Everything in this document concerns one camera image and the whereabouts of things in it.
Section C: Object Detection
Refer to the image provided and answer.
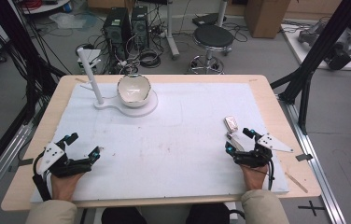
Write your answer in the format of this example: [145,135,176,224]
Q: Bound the white desk leg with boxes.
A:
[216,0,229,28]
[164,0,181,61]

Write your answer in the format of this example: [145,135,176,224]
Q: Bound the white foam mat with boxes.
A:
[29,81,290,203]

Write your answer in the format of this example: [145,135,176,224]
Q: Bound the black and grey robot part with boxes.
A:
[324,29,351,71]

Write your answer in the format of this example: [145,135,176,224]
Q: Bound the white round table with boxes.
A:
[21,0,72,15]

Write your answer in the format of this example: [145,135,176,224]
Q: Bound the coiled black cable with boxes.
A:
[138,48,162,69]

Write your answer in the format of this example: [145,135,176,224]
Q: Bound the cardboard box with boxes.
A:
[244,0,291,39]

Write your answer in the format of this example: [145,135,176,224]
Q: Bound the black metal frame strut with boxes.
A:
[269,0,351,135]

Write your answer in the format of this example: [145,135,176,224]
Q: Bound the thin wooden strip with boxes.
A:
[284,171,309,194]

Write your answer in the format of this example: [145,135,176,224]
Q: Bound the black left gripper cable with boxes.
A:
[31,154,54,203]

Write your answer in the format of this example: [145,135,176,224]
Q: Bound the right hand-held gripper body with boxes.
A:
[232,133,295,168]

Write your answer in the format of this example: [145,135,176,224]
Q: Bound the aluminium rail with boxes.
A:
[0,123,35,213]
[277,94,348,224]

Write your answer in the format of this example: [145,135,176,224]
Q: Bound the clear plastic sheet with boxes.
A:
[49,11,88,31]

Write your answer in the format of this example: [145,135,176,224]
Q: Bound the black computer tower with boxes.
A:
[130,5,150,49]
[102,7,133,61]

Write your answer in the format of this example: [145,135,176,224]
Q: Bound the person's right leg dark trousers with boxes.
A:
[185,203,232,224]

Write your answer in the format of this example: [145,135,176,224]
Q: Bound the black tape piece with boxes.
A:
[295,153,314,162]
[17,158,35,167]

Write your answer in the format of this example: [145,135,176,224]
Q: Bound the person's left hand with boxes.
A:
[49,172,86,203]

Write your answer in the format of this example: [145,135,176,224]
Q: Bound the white floor board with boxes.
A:
[280,22,351,72]

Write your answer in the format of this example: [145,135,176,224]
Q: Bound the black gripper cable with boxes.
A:
[31,154,54,203]
[266,158,276,191]

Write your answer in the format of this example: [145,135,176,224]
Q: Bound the black round stool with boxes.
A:
[189,23,236,76]

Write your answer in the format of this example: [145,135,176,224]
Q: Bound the white stand with post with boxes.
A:
[76,47,160,119]

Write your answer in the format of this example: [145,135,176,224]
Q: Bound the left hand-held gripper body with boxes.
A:
[36,140,93,179]

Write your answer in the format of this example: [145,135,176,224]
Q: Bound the black frame with cables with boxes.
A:
[0,0,67,126]

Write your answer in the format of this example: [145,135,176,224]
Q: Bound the person's leg dark trousers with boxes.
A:
[100,206,148,224]
[185,203,232,224]

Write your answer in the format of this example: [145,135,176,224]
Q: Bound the person's right hand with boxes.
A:
[239,163,270,191]

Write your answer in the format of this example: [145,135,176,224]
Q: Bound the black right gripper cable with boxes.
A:
[266,158,276,191]

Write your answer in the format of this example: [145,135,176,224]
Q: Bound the white ceramic bowl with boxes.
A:
[116,73,152,109]

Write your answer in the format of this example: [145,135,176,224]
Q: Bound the black flat floor pad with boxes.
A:
[191,12,228,27]

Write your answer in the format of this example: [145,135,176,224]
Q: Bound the person's left leg dark trousers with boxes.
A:
[100,206,148,224]

